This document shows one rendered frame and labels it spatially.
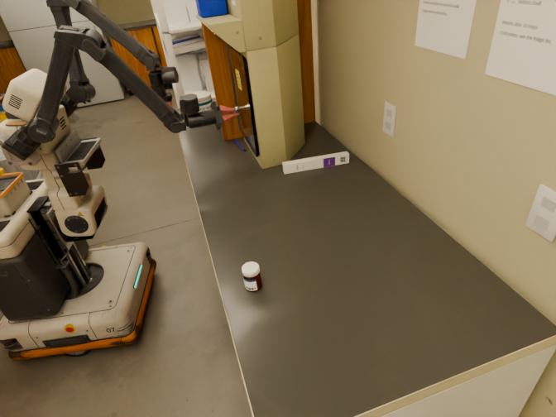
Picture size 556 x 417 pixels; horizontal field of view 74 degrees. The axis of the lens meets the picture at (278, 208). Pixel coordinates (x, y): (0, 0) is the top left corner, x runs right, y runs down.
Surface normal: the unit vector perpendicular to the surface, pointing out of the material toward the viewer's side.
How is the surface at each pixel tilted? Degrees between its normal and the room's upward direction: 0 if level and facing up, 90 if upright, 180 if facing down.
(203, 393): 0
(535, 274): 90
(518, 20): 90
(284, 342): 0
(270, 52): 90
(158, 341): 0
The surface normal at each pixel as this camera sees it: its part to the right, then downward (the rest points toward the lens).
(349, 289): -0.10, -0.82
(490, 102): -0.94, 0.25
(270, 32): 0.31, 0.52
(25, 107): 0.10, 0.56
